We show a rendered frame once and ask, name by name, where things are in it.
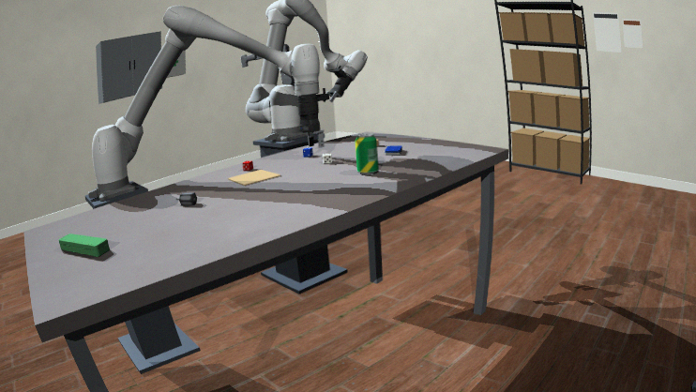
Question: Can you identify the beige flat mat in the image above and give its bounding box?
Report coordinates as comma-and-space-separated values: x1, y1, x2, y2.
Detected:
228, 170, 280, 186

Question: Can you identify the green rectangular box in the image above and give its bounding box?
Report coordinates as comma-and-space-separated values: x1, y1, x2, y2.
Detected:
59, 234, 110, 257

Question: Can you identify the green soda can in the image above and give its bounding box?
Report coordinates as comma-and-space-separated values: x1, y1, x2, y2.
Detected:
355, 133, 379, 175

